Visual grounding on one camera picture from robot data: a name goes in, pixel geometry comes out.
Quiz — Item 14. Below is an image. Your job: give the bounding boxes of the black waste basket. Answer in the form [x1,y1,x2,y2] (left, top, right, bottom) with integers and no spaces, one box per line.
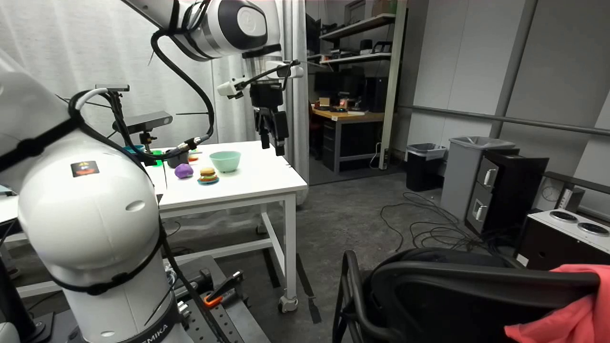
[406,143,446,190]

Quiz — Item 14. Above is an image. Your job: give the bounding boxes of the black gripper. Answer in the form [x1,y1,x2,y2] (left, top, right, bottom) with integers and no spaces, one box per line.
[249,80,288,156]

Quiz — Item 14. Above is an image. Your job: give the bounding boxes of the orange cloth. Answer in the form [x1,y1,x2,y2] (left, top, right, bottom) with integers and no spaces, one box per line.
[503,263,610,343]

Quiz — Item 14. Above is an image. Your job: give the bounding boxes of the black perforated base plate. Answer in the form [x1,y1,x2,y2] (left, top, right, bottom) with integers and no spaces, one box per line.
[171,257,270,343]

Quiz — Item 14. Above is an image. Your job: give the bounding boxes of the black camera on stand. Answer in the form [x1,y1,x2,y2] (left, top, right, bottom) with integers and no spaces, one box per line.
[112,110,173,152]

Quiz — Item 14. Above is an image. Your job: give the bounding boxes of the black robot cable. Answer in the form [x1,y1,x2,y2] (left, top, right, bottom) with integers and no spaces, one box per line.
[148,26,217,160]

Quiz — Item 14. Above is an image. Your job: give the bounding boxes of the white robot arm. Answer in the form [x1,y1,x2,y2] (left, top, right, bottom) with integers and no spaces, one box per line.
[0,0,282,343]

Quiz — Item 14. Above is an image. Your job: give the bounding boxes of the orange handled clamp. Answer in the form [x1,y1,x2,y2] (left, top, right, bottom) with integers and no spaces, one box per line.
[202,270,244,308]

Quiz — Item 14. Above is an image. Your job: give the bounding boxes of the wooden desk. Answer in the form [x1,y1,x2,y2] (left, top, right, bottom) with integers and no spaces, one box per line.
[310,108,383,173]

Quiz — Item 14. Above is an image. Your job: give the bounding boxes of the purple toy ball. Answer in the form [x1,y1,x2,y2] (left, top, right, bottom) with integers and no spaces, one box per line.
[173,164,192,179]

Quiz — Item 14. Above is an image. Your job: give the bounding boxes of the black mesh office chair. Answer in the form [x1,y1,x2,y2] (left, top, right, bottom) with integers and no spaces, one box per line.
[331,247,598,343]

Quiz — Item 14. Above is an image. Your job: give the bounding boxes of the black floor cables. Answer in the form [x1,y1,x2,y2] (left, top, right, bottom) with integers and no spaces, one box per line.
[377,188,497,255]

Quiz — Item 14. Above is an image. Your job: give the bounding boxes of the toy kitchen sink unit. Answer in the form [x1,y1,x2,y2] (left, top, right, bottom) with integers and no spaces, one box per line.
[514,209,610,270]

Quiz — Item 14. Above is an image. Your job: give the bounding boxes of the white table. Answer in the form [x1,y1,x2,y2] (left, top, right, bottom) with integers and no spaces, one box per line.
[2,141,307,320]

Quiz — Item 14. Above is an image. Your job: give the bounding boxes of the mint green bowl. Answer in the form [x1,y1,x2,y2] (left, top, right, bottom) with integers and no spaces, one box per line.
[209,150,240,173]

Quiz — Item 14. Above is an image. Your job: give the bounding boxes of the metal storage shelf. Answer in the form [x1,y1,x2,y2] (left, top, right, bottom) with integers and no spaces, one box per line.
[308,0,408,169]

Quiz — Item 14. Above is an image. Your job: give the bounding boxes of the toy burger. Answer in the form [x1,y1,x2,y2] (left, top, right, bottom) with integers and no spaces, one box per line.
[198,167,219,184]

